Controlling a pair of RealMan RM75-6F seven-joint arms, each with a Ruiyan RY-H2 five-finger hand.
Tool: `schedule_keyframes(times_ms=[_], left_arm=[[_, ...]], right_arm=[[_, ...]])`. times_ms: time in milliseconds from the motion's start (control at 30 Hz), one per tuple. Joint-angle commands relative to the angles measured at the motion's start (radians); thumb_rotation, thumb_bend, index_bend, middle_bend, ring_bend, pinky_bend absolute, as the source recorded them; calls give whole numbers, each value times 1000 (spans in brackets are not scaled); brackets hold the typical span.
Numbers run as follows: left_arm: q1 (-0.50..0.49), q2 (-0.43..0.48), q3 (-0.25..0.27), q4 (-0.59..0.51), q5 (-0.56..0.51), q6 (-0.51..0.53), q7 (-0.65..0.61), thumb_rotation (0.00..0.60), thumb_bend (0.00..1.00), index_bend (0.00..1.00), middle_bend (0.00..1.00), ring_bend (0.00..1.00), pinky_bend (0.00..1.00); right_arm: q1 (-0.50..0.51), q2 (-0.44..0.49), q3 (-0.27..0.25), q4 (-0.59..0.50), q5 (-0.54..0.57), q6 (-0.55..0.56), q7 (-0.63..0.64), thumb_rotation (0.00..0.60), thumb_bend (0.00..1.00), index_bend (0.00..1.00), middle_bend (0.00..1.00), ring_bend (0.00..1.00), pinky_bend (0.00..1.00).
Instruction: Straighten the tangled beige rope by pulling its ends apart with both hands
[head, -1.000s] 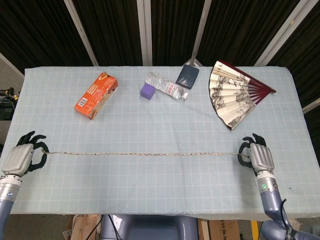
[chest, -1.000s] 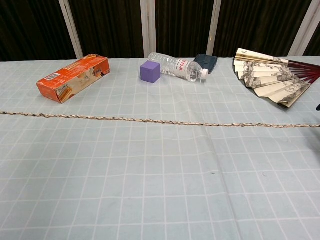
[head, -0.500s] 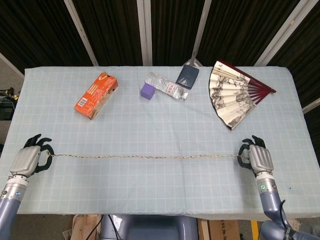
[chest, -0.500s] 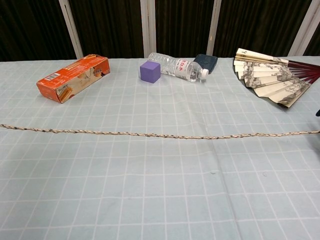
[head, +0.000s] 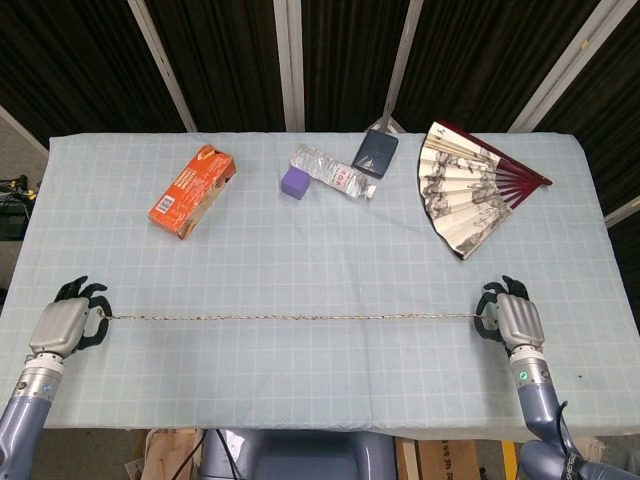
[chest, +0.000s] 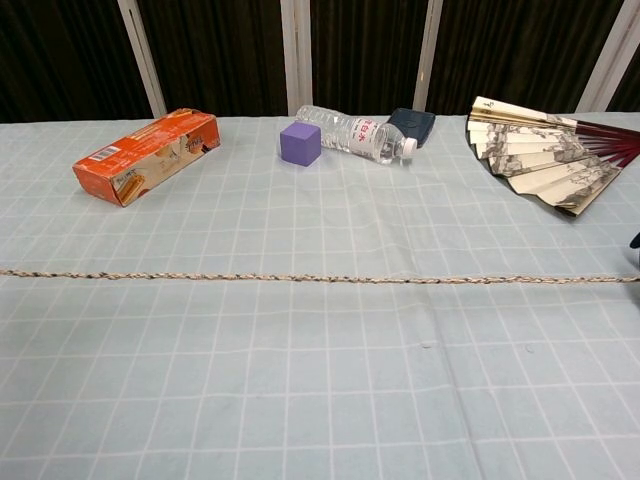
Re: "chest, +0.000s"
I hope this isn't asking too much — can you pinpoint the beige braided rope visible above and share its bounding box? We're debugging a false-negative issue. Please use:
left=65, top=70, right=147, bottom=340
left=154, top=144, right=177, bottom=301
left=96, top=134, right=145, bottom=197
left=0, top=268, right=640, bottom=288

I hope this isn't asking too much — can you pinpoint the painted paper folding fan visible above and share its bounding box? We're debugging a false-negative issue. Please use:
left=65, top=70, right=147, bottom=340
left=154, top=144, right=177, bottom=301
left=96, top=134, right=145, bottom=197
left=466, top=95, right=640, bottom=217

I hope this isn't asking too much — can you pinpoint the dark blue flat case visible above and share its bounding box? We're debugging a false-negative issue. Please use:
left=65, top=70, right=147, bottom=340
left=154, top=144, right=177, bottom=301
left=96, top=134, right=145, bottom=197
left=387, top=107, right=437, bottom=149

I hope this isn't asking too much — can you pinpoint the clear plastic water bottle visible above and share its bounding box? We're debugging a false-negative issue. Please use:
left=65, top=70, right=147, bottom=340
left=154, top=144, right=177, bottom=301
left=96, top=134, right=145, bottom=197
left=294, top=104, right=418, bottom=167

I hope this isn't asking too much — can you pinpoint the light blue checked tablecloth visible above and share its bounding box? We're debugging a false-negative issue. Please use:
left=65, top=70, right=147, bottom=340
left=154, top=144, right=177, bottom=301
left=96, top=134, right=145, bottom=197
left=0, top=113, right=640, bottom=480

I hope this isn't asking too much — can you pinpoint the purple foam cube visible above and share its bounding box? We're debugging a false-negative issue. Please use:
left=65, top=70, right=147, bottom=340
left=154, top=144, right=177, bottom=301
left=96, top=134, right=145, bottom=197
left=278, top=119, right=321, bottom=168

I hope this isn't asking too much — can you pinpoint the orange cardboard snack box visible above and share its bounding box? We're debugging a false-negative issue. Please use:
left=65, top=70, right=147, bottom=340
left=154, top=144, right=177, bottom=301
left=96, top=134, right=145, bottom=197
left=72, top=107, right=221, bottom=207

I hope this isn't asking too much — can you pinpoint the white partition post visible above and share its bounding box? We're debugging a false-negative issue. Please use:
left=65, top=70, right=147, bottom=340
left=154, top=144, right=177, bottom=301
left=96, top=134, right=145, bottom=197
left=118, top=0, right=167, bottom=119
left=413, top=0, right=446, bottom=115
left=579, top=0, right=640, bottom=114
left=279, top=0, right=313, bottom=117

